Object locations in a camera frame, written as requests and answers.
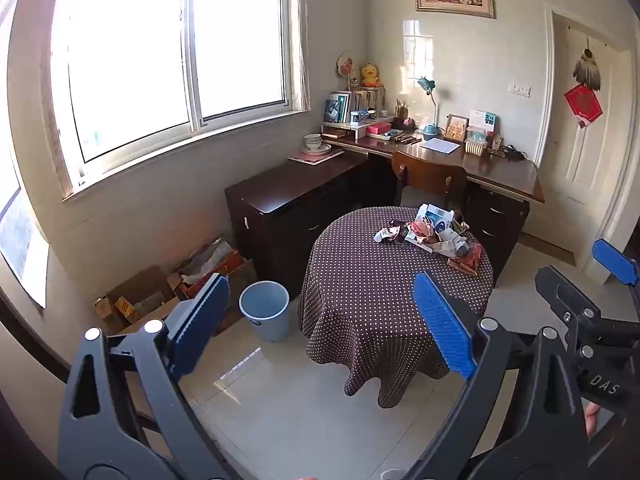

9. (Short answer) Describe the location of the teal desk lamp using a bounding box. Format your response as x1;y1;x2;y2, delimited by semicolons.
417;76;443;142

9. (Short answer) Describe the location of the paper sheet on cabinet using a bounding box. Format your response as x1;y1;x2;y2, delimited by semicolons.
288;150;345;165

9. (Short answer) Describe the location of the small yellow red box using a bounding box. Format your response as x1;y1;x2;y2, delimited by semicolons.
115;296;138;323

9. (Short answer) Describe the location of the red diamond door decoration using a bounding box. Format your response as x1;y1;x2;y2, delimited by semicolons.
564;84;604;129

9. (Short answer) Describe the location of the white desk riser shelf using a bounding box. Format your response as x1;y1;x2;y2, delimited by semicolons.
320;110;396;142

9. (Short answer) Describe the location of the person's right hand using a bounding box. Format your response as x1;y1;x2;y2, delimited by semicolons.
584;401;603;436

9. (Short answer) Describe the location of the row of books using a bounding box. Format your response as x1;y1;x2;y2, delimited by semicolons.
324;91;353;124

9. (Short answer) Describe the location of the cream ribbed basket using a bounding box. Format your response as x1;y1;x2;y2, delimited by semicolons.
464;127;489;156

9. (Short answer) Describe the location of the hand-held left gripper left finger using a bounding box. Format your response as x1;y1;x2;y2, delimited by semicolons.
57;273;236;480

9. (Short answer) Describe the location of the wooden chair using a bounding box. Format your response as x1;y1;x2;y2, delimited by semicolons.
391;150;468;208

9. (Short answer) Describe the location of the large sliding window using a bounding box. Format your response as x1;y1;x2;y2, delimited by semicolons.
50;0;308;196

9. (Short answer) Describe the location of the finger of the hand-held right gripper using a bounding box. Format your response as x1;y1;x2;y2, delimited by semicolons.
534;265;608;361
591;238;640;321

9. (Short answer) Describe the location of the wooden crate with books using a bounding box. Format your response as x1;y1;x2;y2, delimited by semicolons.
350;86;387;113

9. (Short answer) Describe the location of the brown polka dot tablecloth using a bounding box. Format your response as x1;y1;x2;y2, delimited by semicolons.
298;206;496;409

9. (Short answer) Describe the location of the clear plastic sheet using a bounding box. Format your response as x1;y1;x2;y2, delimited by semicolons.
180;241;236;283

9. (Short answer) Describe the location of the pile of wrappers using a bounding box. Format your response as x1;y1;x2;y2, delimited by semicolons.
374;203;485;277

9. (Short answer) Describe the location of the white teal desk card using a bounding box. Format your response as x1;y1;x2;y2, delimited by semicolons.
469;109;498;136

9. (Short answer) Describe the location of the dark wooden cabinet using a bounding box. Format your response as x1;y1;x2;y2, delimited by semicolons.
225;152;371;301

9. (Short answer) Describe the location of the round decorative fan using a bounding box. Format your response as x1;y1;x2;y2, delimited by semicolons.
336;51;357;81

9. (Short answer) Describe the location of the dark wooden desk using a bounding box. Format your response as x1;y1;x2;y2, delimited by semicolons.
320;130;546;281

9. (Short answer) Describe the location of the dark brush holder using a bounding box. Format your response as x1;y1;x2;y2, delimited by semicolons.
391;98;416;131

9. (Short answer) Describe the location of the brown cardboard box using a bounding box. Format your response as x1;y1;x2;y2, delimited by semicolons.
92;265;181;336

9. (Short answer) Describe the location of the white paper sheet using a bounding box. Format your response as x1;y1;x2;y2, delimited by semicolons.
419;138;461;155

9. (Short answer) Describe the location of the small wooden picture frame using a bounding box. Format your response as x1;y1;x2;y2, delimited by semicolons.
444;114;470;142

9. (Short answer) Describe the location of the hanging straw broom ornament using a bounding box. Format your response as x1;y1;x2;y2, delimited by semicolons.
572;49;603;88

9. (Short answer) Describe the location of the orange cardboard box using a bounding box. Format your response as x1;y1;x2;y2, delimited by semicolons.
167;237;258;311

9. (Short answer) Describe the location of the white door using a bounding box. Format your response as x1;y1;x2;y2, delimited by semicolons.
537;2;638;281

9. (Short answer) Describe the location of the blue white packet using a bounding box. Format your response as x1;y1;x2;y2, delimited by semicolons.
422;205;453;231

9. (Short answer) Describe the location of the light blue waste bin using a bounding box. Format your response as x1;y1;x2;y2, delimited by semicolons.
239;280;291;343

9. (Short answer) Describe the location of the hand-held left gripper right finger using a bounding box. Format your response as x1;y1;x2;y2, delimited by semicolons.
400;271;588;480

